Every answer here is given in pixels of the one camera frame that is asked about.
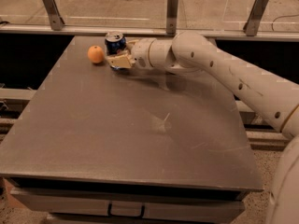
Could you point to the metal window rail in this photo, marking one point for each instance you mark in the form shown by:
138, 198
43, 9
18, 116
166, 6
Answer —
142, 32

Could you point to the metal bracket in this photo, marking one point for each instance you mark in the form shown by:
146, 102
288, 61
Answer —
251, 27
56, 21
171, 16

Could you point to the right metal bracket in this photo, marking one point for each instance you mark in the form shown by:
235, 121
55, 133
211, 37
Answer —
251, 27

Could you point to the middle metal bracket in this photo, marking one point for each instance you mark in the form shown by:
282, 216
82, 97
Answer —
171, 16

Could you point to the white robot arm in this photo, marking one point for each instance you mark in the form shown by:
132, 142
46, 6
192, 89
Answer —
274, 98

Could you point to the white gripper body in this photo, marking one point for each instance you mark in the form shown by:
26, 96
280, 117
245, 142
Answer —
140, 54

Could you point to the orange fruit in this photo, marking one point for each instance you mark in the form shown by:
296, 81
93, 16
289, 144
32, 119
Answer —
96, 54

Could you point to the left metal bracket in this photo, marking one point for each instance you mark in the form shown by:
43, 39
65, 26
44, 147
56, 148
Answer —
56, 21

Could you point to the blue pepsi can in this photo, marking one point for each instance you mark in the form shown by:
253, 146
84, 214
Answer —
115, 43

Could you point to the grey drawer with black handle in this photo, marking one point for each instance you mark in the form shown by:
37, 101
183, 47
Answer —
82, 207

